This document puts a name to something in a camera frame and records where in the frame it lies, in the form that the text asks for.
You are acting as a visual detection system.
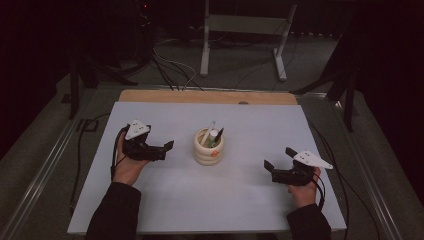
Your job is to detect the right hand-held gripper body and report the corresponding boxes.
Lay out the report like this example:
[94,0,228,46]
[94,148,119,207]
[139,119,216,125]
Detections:
[271,149,334,187]

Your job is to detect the person's left hand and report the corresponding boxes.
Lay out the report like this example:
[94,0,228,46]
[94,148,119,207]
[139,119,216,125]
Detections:
[112,153,150,187]

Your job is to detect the white metal stand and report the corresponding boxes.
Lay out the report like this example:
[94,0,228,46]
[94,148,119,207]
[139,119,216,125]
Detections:
[199,0,298,82]

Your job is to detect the dark equipment with red light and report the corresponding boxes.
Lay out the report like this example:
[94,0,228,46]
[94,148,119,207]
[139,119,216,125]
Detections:
[131,0,158,68]

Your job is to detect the black metal stand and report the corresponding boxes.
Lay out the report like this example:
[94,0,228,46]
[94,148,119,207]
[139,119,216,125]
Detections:
[68,58,138,120]
[293,63,357,133]

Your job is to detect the white floor cable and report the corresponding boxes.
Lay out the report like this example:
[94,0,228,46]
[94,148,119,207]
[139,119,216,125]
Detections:
[152,38,198,91]

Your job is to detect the black floor cable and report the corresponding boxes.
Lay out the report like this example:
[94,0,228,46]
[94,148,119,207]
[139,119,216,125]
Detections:
[150,53,205,92]

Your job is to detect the green and white glue stick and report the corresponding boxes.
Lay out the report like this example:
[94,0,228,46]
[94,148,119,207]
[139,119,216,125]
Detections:
[207,129,220,149]

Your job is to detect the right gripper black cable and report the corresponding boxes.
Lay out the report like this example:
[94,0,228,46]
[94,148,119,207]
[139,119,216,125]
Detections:
[308,119,381,240]

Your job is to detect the black pen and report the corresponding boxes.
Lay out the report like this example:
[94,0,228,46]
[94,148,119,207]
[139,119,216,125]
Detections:
[213,127,225,146]

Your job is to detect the wooden board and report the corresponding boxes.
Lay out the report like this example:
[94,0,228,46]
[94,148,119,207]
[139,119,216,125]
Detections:
[118,89,299,106]

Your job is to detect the cream ribbed pen holder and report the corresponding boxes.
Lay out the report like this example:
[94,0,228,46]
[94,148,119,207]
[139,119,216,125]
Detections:
[193,127,225,167]

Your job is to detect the person's right hand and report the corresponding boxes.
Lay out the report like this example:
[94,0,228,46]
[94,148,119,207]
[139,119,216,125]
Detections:
[287,167,322,210]

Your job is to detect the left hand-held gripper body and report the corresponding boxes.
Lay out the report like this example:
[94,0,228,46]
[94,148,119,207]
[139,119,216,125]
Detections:
[121,119,168,162]

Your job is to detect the aluminium rail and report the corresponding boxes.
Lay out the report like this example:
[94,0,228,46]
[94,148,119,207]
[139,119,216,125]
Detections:
[328,98,406,240]
[0,89,98,240]

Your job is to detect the white pen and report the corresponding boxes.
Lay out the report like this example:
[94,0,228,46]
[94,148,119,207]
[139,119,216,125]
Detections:
[199,120,217,147]

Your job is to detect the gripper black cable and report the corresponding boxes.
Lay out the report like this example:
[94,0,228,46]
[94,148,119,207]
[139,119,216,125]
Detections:
[308,119,381,240]
[68,112,130,214]

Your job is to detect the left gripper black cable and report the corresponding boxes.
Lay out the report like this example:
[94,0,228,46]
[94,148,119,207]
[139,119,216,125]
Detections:
[68,112,130,214]

